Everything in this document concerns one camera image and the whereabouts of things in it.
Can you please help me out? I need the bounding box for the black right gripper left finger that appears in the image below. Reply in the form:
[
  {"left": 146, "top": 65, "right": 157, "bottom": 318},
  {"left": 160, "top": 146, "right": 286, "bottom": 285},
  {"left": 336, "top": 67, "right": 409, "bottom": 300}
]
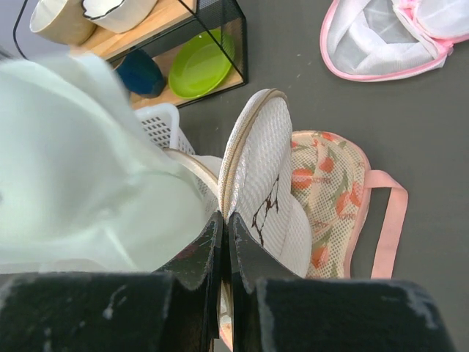
[{"left": 1, "top": 212, "right": 224, "bottom": 351}]

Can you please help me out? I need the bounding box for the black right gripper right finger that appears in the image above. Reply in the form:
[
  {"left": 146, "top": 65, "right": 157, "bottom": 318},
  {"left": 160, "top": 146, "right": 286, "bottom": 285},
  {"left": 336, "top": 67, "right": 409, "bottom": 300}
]
[{"left": 227, "top": 213, "right": 455, "bottom": 351}]

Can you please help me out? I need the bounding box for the white mesh laundry bag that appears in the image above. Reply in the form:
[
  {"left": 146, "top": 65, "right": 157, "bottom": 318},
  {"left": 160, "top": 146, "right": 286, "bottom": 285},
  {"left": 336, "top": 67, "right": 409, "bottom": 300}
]
[{"left": 160, "top": 87, "right": 314, "bottom": 331}]

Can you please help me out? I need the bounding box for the white bra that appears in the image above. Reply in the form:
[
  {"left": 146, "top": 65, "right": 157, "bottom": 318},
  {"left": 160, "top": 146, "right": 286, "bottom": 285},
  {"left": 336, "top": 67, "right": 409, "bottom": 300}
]
[{"left": 1, "top": 54, "right": 209, "bottom": 274}]

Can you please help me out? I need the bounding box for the tulip print mesh bra bag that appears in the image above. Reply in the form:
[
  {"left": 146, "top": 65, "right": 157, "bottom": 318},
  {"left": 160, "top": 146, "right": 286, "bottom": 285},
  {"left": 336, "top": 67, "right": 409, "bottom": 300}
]
[{"left": 218, "top": 130, "right": 410, "bottom": 352}]

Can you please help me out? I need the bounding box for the white plastic laundry basket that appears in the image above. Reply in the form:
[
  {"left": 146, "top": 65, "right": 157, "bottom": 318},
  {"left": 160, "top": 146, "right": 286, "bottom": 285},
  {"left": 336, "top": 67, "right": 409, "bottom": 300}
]
[{"left": 135, "top": 103, "right": 221, "bottom": 215}]

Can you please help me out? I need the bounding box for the pink trimmed mesh laundry bag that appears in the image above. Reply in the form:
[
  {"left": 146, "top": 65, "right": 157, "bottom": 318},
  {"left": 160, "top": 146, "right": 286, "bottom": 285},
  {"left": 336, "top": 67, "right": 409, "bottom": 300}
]
[{"left": 320, "top": 0, "right": 468, "bottom": 82}]

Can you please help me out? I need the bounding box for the blue mug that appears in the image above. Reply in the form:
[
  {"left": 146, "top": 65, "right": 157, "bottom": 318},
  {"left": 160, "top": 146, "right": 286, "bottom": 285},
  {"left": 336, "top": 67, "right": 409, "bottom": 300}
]
[{"left": 114, "top": 49, "right": 166, "bottom": 98}]

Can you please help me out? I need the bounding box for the green plastic plate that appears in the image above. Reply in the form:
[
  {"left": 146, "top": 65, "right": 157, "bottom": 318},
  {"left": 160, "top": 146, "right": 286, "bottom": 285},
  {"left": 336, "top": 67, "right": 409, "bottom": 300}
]
[{"left": 168, "top": 29, "right": 236, "bottom": 100}]

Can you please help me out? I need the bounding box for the white scalloped bowl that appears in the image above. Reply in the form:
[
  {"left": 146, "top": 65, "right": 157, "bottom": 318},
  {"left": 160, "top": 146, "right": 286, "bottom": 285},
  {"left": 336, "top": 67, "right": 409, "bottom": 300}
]
[{"left": 81, "top": 0, "right": 158, "bottom": 34}]

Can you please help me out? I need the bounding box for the cream round bowl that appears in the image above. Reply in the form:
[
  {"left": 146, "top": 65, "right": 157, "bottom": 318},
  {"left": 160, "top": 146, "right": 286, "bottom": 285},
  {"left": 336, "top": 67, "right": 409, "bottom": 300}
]
[{"left": 29, "top": 0, "right": 97, "bottom": 45}]

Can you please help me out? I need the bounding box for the black wire wooden shelf rack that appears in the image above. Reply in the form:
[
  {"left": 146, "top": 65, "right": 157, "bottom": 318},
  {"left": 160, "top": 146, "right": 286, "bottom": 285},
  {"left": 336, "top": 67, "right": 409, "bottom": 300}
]
[{"left": 12, "top": 0, "right": 249, "bottom": 109}]

